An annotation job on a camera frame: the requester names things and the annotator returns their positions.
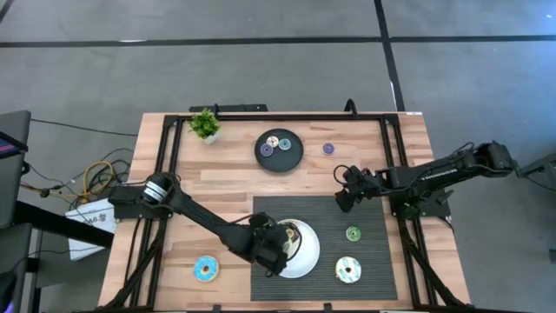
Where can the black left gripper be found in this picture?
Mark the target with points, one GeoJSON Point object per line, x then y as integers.
{"type": "Point", "coordinates": [269, 243]}

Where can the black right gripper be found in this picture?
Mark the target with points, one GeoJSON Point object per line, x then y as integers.
{"type": "Point", "coordinates": [362, 182]}

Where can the chocolate frosted donut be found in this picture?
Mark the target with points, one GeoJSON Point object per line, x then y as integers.
{"type": "Point", "coordinates": [292, 231]}

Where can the small purple frosted donut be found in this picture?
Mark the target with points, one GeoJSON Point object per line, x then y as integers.
{"type": "Point", "coordinates": [263, 150]}
{"type": "Point", "coordinates": [325, 149]}

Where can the large white donut blue drizzle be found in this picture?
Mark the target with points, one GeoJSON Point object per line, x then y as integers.
{"type": "Point", "coordinates": [341, 269]}

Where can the large blue frosted donut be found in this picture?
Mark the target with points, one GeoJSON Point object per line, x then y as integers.
{"type": "Point", "coordinates": [199, 268]}

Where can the small teal frosted donut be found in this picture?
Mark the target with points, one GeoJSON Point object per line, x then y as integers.
{"type": "Point", "coordinates": [282, 144]}

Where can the small white frosted donut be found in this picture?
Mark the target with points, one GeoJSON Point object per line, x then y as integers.
{"type": "Point", "coordinates": [269, 141]}

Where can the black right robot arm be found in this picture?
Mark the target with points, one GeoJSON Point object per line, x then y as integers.
{"type": "Point", "coordinates": [443, 169]}

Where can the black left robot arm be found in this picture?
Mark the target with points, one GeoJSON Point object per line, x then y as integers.
{"type": "Point", "coordinates": [204, 217]}

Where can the grey woven placemat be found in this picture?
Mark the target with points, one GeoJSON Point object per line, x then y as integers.
{"type": "Point", "coordinates": [330, 217]}

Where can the small green frosted donut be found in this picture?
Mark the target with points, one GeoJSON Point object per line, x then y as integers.
{"type": "Point", "coordinates": [348, 234]}

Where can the white round plate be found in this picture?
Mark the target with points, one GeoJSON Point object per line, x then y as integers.
{"type": "Point", "coordinates": [306, 256]}

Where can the dark grey round plate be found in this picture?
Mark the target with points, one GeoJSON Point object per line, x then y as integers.
{"type": "Point", "coordinates": [280, 161]}

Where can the black curved stand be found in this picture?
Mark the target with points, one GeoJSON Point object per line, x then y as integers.
{"type": "Point", "coordinates": [346, 108]}

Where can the green plant in white pot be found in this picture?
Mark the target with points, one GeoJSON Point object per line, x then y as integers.
{"type": "Point", "coordinates": [204, 124]}

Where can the black device box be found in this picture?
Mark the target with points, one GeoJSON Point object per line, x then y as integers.
{"type": "Point", "coordinates": [243, 108]}

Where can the white cardboard box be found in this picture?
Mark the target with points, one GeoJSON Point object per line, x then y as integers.
{"type": "Point", "coordinates": [87, 235]}

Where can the grey metal stand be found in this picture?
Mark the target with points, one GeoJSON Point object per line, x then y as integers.
{"type": "Point", "coordinates": [538, 167]}

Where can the black desk beam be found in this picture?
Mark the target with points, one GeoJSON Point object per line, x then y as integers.
{"type": "Point", "coordinates": [56, 221]}

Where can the grey desk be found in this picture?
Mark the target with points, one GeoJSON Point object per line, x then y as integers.
{"type": "Point", "coordinates": [13, 182]}

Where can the black aluminium table frame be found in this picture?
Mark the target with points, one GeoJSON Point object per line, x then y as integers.
{"type": "Point", "coordinates": [282, 117]}

